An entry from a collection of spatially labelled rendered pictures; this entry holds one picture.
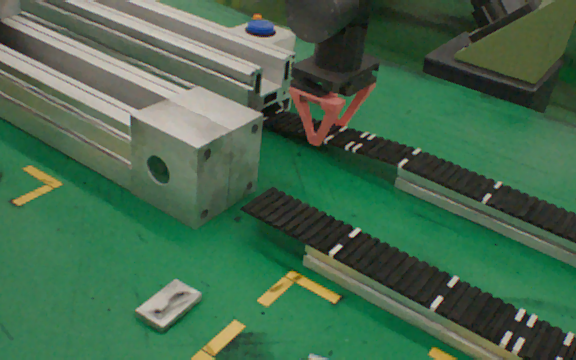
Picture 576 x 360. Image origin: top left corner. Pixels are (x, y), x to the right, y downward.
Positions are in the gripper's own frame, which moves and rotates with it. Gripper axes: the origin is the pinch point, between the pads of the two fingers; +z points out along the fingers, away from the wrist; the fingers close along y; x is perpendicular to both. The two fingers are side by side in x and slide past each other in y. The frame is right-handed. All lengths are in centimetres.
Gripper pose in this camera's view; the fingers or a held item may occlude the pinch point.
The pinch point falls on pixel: (326, 131)
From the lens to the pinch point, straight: 78.9
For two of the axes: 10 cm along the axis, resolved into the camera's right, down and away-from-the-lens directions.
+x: 8.1, 3.9, -4.5
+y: -5.8, 3.9, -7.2
